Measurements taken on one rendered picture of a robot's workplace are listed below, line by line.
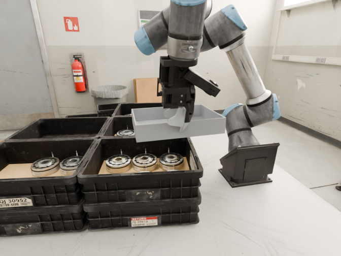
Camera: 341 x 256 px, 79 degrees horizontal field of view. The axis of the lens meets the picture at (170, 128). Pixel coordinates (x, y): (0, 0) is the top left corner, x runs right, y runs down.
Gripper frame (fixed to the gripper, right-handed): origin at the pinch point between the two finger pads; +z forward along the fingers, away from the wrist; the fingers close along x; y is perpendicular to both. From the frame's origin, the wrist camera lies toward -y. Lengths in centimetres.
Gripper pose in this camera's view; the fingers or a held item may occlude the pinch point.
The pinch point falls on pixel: (182, 126)
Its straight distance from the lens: 60.3
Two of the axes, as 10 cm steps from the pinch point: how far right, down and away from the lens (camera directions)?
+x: 2.8, 5.6, -7.8
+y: -9.6, 1.1, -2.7
